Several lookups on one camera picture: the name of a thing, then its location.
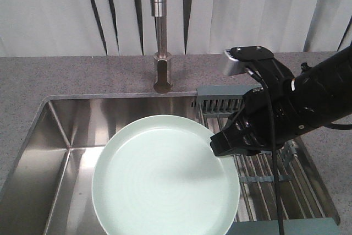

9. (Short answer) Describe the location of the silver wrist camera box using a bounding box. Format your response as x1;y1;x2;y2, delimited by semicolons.
219;46;274;76

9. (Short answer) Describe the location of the steel kitchen faucet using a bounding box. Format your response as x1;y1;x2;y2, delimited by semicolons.
150;0;172;94

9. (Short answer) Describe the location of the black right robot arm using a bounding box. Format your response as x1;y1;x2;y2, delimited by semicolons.
210;46;351;156

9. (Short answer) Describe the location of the black camera cable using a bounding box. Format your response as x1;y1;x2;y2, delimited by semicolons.
246;64;285;235

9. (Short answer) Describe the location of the grey sink drying rack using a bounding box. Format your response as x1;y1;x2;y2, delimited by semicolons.
194;85;340;234

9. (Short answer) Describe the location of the light green round plate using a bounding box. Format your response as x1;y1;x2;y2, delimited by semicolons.
92;115;240;234

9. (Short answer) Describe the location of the stainless steel sink basin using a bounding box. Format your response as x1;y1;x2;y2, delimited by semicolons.
0;91;340;235

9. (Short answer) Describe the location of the white pleated curtain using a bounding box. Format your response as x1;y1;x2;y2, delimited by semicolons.
1;0;351;57

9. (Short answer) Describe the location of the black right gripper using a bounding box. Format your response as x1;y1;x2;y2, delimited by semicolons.
210;86;300;156

